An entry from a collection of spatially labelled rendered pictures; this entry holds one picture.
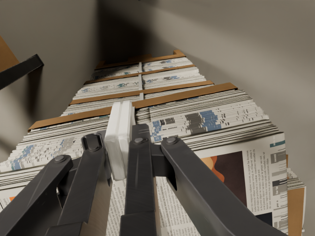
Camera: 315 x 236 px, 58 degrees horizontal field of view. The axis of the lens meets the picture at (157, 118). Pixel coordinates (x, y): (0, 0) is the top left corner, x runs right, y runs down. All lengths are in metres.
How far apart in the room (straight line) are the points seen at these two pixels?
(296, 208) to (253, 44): 0.76
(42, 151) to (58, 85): 1.02
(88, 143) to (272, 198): 0.28
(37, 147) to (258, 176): 0.31
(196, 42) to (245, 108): 0.97
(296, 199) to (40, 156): 0.86
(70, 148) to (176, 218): 0.18
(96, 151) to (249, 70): 1.35
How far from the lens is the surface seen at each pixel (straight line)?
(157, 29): 1.36
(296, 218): 1.14
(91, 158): 0.16
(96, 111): 0.53
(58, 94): 1.46
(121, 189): 0.36
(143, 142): 0.16
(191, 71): 0.90
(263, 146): 0.36
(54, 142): 0.46
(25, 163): 0.43
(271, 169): 0.37
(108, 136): 0.17
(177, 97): 0.51
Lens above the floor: 1.35
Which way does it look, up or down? 68 degrees down
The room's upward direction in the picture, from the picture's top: 170 degrees clockwise
